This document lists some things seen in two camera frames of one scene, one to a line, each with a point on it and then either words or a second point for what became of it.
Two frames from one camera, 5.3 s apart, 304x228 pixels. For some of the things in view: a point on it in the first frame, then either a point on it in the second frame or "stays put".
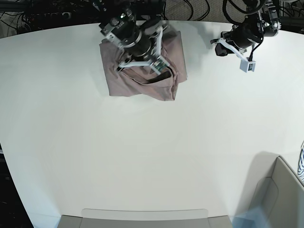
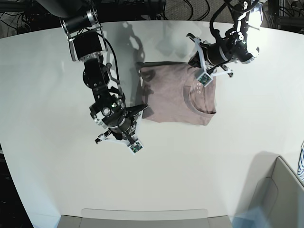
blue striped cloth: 300,167 stays put
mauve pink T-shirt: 145,81 → 173,93
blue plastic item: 255,217 stays put
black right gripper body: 243,35 → 214,54
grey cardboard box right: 272,185 stays put
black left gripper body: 143,44 → 121,123
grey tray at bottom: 144,218 stays put
